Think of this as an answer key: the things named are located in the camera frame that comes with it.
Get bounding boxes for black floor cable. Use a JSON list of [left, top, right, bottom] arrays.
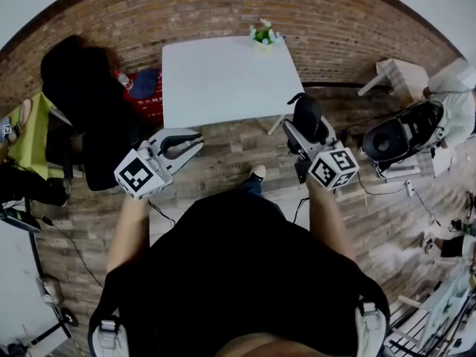
[[42, 216, 105, 289]]

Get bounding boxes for artificial flowers in white pot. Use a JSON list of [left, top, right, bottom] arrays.
[[248, 18, 283, 54]]

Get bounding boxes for person's shoe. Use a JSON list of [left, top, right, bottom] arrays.
[[248, 164, 267, 184]]

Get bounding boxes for white table leg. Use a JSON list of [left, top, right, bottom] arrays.
[[267, 113, 287, 136]]

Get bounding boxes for person's white backpack strap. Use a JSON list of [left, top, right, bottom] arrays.
[[89, 312, 129, 357], [353, 299, 387, 357]]

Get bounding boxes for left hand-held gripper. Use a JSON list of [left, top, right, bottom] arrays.
[[113, 127, 205, 201]]

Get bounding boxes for person's black shirt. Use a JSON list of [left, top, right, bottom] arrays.
[[87, 190, 391, 357]]

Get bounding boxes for person's left forearm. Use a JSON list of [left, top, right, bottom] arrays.
[[106, 195, 152, 274]]

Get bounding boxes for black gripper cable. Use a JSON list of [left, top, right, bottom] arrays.
[[292, 197, 310, 225], [148, 199, 176, 227]]

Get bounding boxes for red box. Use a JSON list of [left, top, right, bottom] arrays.
[[122, 71, 164, 120]]

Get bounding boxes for thin floor cable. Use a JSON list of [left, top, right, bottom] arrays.
[[356, 173, 408, 197]]

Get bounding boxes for black laptop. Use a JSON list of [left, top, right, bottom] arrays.
[[0, 206, 42, 234]]

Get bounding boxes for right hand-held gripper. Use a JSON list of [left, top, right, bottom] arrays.
[[282, 115, 361, 192]]

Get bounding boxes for person's right forearm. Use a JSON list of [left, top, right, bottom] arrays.
[[305, 178, 358, 263]]

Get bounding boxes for yellow-green tablecloth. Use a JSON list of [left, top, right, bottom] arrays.
[[6, 91, 66, 181]]

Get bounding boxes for clear water bottle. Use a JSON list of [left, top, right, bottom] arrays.
[[114, 71, 134, 89]]

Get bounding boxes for black office chair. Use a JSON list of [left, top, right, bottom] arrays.
[[39, 34, 142, 192]]

